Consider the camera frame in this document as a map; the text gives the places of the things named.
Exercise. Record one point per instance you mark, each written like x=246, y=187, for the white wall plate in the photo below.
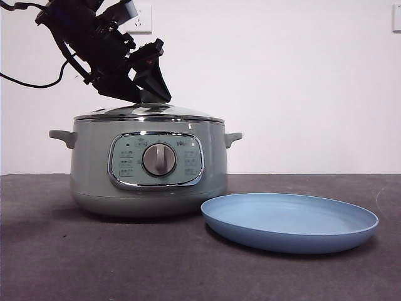
x=397, y=19

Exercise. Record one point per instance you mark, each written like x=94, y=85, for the glass lid with green knob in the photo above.
x=156, y=110

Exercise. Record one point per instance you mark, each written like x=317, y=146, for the blue round plate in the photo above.
x=282, y=219

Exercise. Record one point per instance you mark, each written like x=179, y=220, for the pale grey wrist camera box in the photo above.
x=129, y=8

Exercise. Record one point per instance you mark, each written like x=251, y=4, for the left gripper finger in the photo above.
x=120, y=86
x=155, y=83

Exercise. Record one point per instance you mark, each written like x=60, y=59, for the white wall power socket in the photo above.
x=145, y=25

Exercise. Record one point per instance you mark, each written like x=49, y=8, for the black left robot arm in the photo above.
x=72, y=19

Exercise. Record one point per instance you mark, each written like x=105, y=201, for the pale green electric steamer pot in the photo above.
x=91, y=163

